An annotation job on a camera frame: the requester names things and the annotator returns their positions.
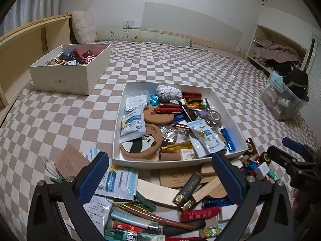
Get wooden wall shelf niche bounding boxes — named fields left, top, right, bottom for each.
left=246, top=24, right=313, bottom=73

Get engraved wooden board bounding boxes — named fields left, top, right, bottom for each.
left=159, top=166, right=208, bottom=189

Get green clothespin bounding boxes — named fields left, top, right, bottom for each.
left=135, top=192, right=156, bottom=212

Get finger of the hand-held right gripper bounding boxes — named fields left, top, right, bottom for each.
left=282, top=137, right=314, bottom=156
left=266, top=146, right=305, bottom=172

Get dark teal printed lighter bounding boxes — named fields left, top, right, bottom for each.
left=105, top=231, right=166, bottom=241

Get small white box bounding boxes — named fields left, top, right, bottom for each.
left=181, top=149, right=196, bottom=160

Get cork cylinder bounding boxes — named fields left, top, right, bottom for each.
left=159, top=153, right=181, bottom=161

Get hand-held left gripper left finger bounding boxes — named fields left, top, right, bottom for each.
left=26, top=151, right=111, bottom=241

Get silver tape roll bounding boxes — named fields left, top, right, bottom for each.
left=208, top=110, right=222, bottom=122

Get heap of small knick-knacks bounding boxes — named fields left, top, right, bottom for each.
left=44, top=48, right=98, bottom=66

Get shallow white tray box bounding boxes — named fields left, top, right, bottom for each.
left=112, top=81, right=249, bottom=170

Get black pen cap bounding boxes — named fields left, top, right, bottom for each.
left=163, top=222, right=206, bottom=236

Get light wooden sticks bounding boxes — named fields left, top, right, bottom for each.
left=192, top=176, right=221, bottom=202

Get black gold lighter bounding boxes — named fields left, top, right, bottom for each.
left=173, top=172, right=202, bottom=205

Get brown pen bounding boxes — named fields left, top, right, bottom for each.
left=119, top=204, right=197, bottom=231

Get gold lighter box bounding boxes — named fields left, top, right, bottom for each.
left=186, top=100, right=205, bottom=109

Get pile of beige clothes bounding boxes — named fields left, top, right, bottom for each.
left=252, top=39, right=303, bottom=63

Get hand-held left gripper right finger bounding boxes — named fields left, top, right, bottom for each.
left=212, top=152, right=295, bottom=241

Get white printed paper packet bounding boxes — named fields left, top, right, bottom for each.
left=83, top=196, right=113, bottom=231

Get blue white mask packet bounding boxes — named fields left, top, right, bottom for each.
left=120, top=105, right=147, bottom=142
left=95, top=166, right=139, bottom=201
left=188, top=120, right=229, bottom=157

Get white fluffy pillow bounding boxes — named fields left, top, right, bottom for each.
left=71, top=10, right=97, bottom=44

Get red printed lighter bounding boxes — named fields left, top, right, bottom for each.
left=181, top=207, right=221, bottom=223

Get panda print cork coaster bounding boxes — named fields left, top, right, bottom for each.
left=120, top=123, right=163, bottom=160

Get green cartoon lighter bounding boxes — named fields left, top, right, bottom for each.
left=199, top=226, right=223, bottom=239

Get clear packet with white label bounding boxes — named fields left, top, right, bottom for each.
left=124, top=94, right=149, bottom=112

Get clear plastic storage bin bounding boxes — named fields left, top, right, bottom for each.
left=262, top=70, right=308, bottom=121

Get white card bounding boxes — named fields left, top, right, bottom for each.
left=137, top=178, right=180, bottom=207

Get gold foil packet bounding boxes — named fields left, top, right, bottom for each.
left=162, top=142, right=193, bottom=153

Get light teal lighter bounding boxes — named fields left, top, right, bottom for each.
left=110, top=209, right=153, bottom=229

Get wooden slat board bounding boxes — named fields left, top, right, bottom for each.
left=148, top=29, right=245, bottom=54

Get clear packet with metal ring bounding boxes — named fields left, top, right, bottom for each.
left=160, top=127, right=178, bottom=143

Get light blue pack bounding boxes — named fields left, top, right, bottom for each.
left=269, top=71, right=286, bottom=91

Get white wall switch panel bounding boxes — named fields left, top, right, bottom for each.
left=123, top=20, right=142, bottom=30

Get grey white striped curtain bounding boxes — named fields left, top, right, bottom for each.
left=4, top=0, right=63, bottom=31

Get brown white checkered bedsheet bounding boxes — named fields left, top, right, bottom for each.
left=0, top=40, right=319, bottom=241

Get metal door frame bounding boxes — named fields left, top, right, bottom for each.
left=302, top=34, right=321, bottom=81

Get long green bolster pillow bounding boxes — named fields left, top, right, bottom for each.
left=95, top=29, right=193, bottom=48

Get plain cork coaster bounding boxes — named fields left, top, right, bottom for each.
left=143, top=105, right=175, bottom=126

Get blue metallic lighter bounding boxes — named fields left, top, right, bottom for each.
left=222, top=128, right=236, bottom=152

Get deep white cardboard box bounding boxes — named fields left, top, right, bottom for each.
left=29, top=43, right=111, bottom=96

